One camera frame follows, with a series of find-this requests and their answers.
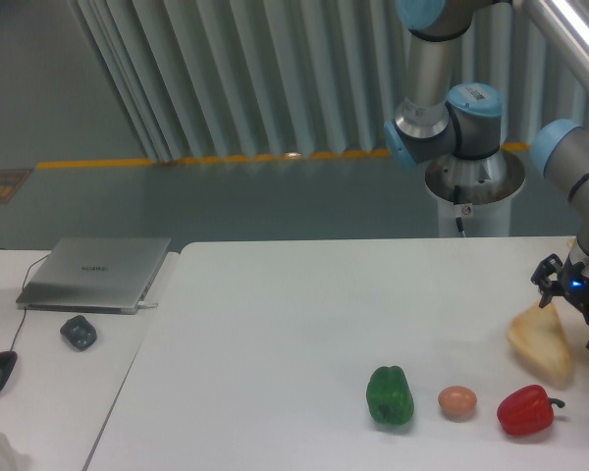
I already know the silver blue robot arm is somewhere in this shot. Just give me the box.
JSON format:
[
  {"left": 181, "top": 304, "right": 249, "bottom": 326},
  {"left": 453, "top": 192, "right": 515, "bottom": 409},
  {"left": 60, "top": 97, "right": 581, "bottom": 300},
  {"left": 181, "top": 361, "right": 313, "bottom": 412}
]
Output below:
[{"left": 384, "top": 1, "right": 589, "bottom": 327}]

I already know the silver closed laptop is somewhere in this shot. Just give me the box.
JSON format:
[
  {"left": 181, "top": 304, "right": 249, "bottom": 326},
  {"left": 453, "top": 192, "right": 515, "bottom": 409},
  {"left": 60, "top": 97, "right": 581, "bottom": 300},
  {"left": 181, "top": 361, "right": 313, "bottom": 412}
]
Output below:
[{"left": 17, "top": 237, "right": 171, "bottom": 315}]

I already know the black pedestal cable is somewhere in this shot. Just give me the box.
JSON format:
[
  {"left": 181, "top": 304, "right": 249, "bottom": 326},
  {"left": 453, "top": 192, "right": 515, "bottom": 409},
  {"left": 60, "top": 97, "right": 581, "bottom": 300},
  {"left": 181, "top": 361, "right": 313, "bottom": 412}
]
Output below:
[{"left": 452, "top": 184, "right": 468, "bottom": 238}]

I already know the red bell pepper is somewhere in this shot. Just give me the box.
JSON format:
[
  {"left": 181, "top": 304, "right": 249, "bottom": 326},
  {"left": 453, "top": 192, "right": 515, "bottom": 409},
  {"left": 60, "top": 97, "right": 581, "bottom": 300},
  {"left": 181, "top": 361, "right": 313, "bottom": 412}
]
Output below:
[{"left": 497, "top": 385, "right": 565, "bottom": 437}]

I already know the triangular toasted bread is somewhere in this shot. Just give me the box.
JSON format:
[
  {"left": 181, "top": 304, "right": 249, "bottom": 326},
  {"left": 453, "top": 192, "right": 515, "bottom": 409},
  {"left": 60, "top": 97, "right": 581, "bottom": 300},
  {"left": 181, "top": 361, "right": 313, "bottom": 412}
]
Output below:
[{"left": 506, "top": 303, "right": 573, "bottom": 387}]

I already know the black mouse cable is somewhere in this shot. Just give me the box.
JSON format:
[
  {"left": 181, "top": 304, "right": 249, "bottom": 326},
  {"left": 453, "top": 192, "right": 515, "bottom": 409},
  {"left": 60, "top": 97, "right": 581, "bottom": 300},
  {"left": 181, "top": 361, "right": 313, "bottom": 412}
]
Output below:
[{"left": 0, "top": 247, "right": 53, "bottom": 353}]

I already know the white folding partition screen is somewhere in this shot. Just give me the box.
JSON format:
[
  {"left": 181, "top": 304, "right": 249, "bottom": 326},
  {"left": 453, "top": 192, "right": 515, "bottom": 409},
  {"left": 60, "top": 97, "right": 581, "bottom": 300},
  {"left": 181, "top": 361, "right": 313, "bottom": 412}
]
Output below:
[{"left": 68, "top": 1, "right": 589, "bottom": 163}]

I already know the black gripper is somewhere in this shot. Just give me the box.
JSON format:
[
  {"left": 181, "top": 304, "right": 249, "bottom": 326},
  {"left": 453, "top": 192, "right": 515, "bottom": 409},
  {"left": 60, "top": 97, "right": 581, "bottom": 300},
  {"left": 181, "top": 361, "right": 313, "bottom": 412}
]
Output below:
[{"left": 530, "top": 254, "right": 589, "bottom": 349}]

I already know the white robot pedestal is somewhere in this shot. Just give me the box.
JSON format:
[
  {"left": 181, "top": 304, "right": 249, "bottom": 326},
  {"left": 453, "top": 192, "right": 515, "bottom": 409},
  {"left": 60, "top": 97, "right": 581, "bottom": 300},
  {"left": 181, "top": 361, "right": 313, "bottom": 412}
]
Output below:
[{"left": 425, "top": 150, "right": 525, "bottom": 237}]

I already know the brown egg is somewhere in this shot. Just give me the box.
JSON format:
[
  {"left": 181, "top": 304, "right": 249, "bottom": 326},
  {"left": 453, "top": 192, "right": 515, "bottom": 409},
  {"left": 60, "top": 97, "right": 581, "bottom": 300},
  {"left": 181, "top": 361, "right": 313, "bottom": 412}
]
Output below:
[{"left": 438, "top": 386, "right": 477, "bottom": 419}]

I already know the small black plastic object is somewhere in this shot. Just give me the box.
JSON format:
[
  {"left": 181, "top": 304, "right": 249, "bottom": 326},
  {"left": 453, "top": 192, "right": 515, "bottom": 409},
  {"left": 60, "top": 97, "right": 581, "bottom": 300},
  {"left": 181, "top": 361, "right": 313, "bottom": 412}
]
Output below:
[{"left": 60, "top": 315, "right": 97, "bottom": 351}]

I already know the green bell pepper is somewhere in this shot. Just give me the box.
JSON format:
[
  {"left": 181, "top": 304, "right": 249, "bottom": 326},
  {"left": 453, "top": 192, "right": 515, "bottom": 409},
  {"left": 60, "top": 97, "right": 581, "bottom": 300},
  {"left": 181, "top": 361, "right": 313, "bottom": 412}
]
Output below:
[{"left": 365, "top": 366, "right": 415, "bottom": 426}]

